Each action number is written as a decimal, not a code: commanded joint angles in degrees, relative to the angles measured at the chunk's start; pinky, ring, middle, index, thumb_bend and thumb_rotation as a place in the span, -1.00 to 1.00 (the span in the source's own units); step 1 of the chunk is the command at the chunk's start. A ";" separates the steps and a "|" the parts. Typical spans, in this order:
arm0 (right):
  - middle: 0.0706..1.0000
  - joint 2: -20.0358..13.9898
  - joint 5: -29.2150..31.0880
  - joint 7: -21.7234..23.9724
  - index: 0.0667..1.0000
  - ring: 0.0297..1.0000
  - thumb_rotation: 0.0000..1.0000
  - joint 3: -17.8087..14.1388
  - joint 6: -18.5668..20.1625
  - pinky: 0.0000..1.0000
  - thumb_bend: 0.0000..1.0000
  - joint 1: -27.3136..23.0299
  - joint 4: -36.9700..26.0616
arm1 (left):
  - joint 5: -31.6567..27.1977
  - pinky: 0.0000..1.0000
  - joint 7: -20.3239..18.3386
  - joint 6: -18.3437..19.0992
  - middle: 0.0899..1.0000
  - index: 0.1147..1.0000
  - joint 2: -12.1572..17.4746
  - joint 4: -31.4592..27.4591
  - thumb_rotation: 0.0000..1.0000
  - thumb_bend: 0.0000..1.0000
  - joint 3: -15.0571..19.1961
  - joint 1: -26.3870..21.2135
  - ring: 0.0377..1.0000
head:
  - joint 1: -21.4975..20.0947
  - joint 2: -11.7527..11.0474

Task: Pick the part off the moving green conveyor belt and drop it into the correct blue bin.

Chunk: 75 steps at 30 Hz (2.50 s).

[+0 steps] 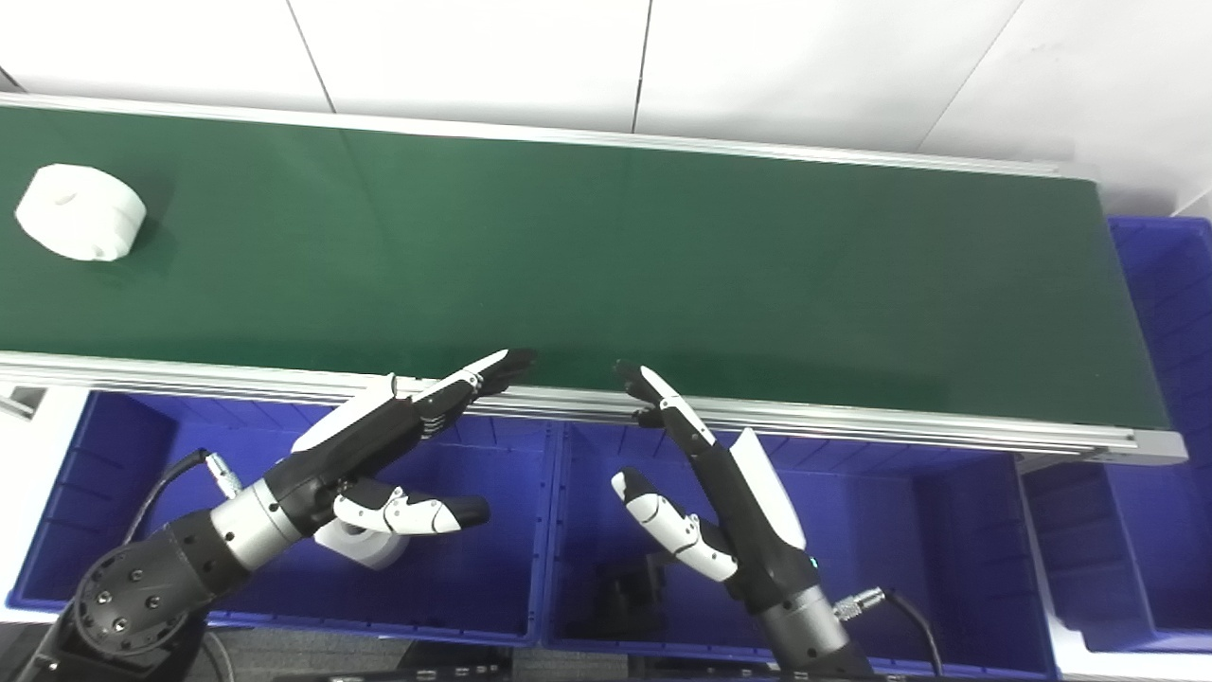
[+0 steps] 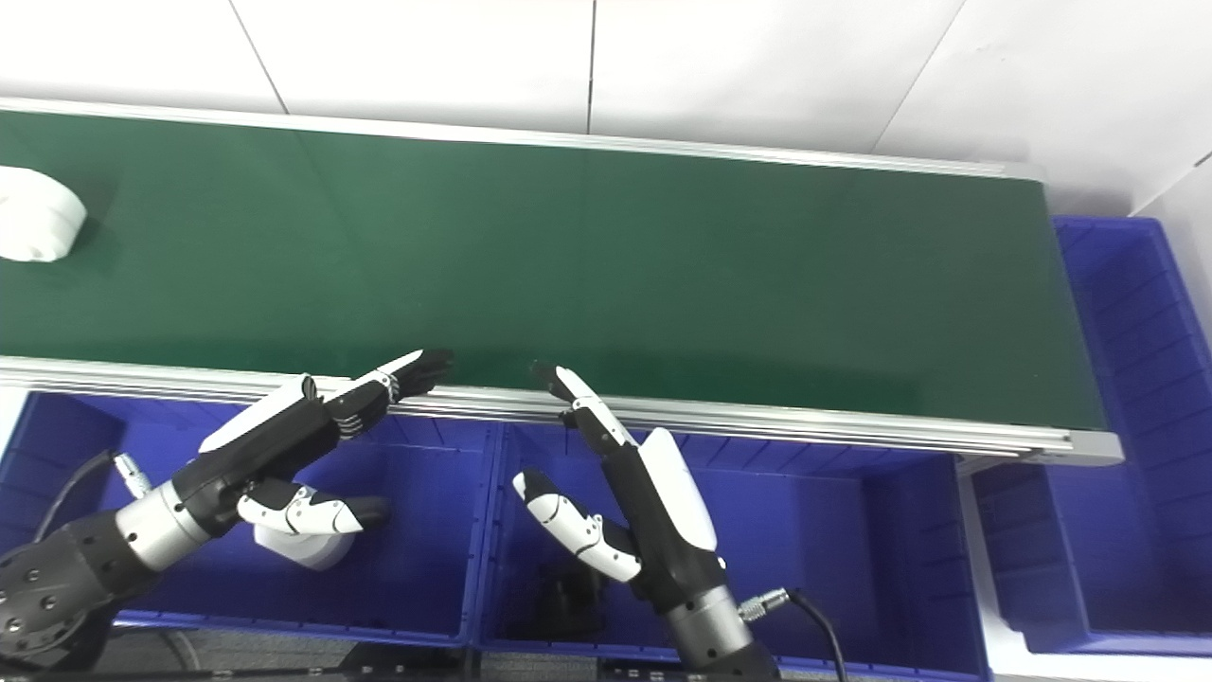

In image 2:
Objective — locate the thin aluminium conveyor side rail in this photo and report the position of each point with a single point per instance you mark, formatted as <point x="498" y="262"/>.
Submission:
<point x="663" y="144"/>

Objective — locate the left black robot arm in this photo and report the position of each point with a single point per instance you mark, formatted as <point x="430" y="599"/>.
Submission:
<point x="57" y="578"/>

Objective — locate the white round plastic part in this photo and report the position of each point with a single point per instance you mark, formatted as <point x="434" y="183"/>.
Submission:
<point x="33" y="213"/>
<point x="308" y="549"/>

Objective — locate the long blue plastic bin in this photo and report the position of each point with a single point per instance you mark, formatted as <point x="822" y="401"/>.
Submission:
<point x="1136" y="379"/>

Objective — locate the black plastic part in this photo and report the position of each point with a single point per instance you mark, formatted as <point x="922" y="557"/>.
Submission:
<point x="566" y="601"/>

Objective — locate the green conveyor belt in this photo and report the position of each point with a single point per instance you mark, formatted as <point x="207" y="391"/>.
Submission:
<point x="568" y="265"/>

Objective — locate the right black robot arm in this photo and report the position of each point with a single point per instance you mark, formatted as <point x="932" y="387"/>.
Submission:
<point x="715" y="635"/>

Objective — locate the wide aluminium conveyor side rail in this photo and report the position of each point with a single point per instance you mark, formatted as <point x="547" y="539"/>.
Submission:
<point x="757" y="421"/>

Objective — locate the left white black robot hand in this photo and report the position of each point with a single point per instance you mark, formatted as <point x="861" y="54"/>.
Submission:
<point x="275" y="431"/>

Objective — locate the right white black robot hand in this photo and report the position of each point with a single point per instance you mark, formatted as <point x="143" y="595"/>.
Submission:
<point x="672" y="511"/>

